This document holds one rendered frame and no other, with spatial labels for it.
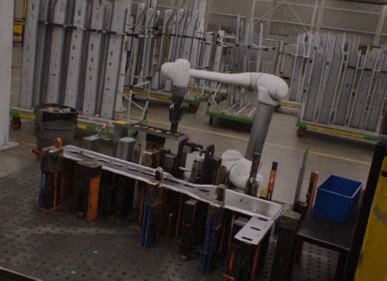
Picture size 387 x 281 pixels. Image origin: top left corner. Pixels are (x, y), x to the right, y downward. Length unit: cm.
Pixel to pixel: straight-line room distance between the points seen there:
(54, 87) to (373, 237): 596
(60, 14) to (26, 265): 528
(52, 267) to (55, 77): 513
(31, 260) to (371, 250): 142
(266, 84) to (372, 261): 143
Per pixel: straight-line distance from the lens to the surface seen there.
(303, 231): 200
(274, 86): 272
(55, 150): 253
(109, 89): 668
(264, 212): 218
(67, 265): 215
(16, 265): 215
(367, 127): 946
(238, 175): 286
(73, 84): 690
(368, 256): 165
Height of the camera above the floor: 181
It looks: 14 degrees down
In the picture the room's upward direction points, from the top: 8 degrees clockwise
